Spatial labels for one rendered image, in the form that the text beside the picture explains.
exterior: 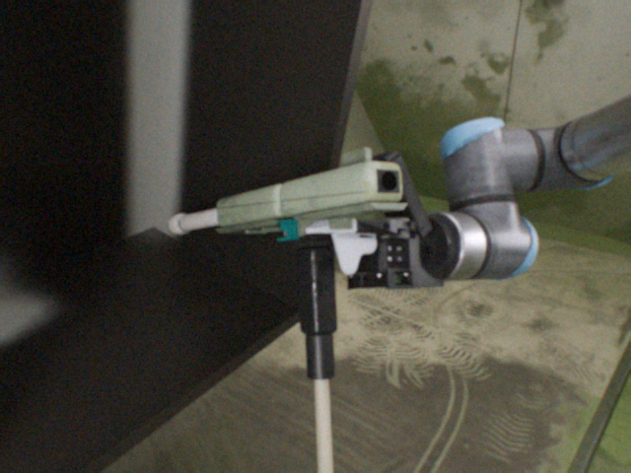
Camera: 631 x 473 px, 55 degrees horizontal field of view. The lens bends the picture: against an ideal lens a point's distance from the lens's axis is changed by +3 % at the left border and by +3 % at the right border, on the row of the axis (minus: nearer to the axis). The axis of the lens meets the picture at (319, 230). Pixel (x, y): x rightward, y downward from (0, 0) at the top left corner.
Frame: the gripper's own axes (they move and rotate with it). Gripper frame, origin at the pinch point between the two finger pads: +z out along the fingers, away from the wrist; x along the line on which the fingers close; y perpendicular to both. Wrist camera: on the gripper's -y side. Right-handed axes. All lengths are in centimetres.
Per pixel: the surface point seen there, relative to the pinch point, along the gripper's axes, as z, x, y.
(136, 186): 1.4, 46.0, -10.4
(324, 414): -1.2, -1.0, 19.8
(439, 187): -156, 117, -31
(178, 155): -3.1, 39.1, -15.0
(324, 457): -1.2, -0.8, 24.1
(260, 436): -31, 61, 39
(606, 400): -101, 22, 35
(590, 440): -86, 19, 41
